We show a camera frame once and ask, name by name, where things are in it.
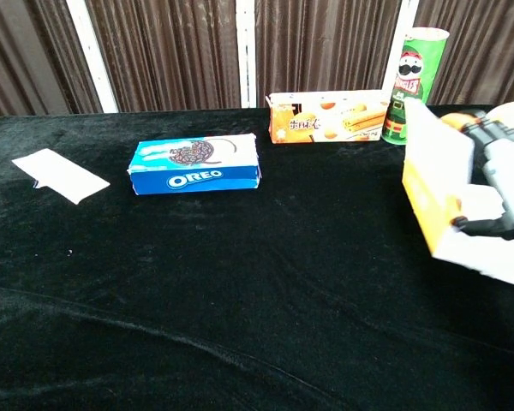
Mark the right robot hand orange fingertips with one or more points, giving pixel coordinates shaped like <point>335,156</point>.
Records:
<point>507,171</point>

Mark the brown curtain panel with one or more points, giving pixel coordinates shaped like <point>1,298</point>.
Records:
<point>325,47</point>
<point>167,51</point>
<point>21,55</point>
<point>484,47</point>

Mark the green Pringles can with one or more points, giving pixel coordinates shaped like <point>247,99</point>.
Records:
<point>411,77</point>

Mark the orange biscuit box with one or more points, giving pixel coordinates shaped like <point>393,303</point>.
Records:
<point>325,115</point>

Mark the black velvet tablecloth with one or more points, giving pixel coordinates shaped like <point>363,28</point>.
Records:
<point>218,278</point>

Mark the blue Oreo cookie box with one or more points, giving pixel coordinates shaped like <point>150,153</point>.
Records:
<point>195,164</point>

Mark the white paper slip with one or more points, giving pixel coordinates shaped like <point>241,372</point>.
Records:
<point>62,175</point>

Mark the white screen frame post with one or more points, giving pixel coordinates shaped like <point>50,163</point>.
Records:
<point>246,53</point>
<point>396,47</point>
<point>92,55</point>

